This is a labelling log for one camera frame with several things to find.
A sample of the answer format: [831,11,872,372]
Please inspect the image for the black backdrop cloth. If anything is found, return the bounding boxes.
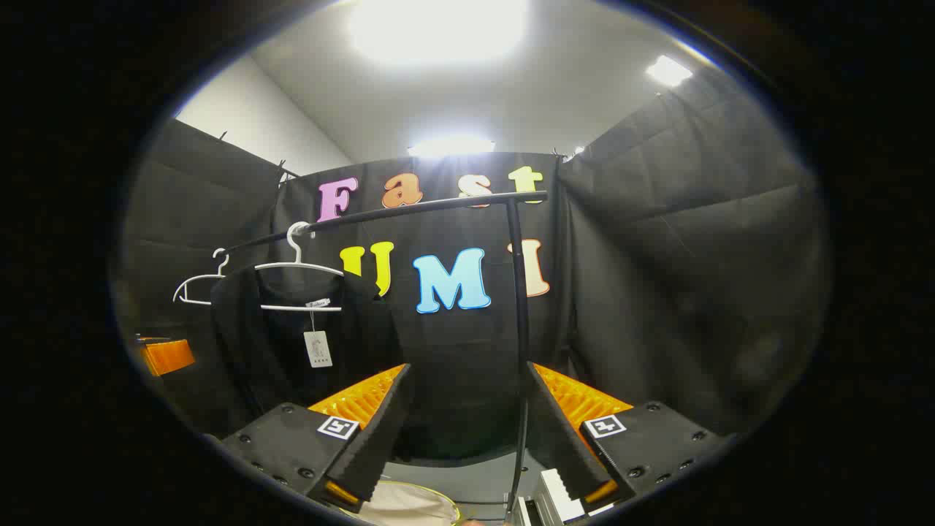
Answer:
[117,66,830,468]

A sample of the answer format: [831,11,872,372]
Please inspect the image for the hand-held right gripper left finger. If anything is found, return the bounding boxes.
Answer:
[218,362,415,514]

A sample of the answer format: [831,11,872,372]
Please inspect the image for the black knit sweater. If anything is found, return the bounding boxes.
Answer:
[210,264,406,439]

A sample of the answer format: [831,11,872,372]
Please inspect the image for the white plastic hanger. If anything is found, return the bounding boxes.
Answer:
[248,221,346,313]
[173,248,234,306]

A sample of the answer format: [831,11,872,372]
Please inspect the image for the white ridged object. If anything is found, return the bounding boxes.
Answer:
[511,468,594,526]

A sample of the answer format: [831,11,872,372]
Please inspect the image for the black metal clothes rack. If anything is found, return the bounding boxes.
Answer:
[223,190,550,523]

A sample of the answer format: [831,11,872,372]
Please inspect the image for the small ceiling light panel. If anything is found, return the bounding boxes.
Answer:
[646,55,693,87]

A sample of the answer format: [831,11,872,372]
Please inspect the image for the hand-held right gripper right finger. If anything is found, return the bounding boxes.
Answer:
[526,361,731,516]

